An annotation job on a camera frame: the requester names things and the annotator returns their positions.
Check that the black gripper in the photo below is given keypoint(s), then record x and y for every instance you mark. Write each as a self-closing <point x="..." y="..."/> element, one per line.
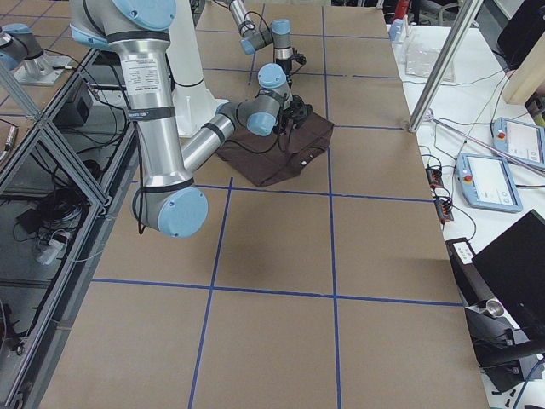
<point x="283" y="67"/>
<point x="288" y="114"/>

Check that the dark brown t-shirt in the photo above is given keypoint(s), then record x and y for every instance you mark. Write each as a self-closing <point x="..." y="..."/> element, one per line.
<point x="265" y="161"/>

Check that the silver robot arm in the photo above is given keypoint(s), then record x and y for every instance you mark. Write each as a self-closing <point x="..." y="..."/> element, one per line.
<point x="138" y="32"/>
<point x="253" y="38"/>

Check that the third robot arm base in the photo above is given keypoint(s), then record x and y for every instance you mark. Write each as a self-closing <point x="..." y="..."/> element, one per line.
<point x="23" y="54"/>

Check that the near teach pendant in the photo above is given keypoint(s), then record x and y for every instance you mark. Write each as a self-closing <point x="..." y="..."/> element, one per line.
<point x="487" y="183"/>

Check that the teach pendant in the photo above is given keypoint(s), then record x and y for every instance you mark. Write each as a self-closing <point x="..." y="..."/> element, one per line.
<point x="523" y="141"/>
<point x="487" y="183"/>

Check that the far teach pendant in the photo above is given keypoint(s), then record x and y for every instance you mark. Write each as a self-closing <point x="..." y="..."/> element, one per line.
<point x="523" y="141"/>

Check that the black monitor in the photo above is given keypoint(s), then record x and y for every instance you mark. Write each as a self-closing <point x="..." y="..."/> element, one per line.
<point x="513" y="268"/>

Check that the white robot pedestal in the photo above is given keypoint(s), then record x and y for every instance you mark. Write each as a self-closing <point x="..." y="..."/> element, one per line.
<point x="194" y="103"/>

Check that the aluminium frame post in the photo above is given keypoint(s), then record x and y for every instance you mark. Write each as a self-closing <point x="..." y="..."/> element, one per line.
<point x="463" y="21"/>

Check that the aluminium frame rack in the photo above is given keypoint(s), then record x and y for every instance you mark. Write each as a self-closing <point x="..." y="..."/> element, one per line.
<point x="62" y="185"/>

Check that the black camera stand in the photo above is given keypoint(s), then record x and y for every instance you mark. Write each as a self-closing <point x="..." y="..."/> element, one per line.
<point x="504" y="353"/>

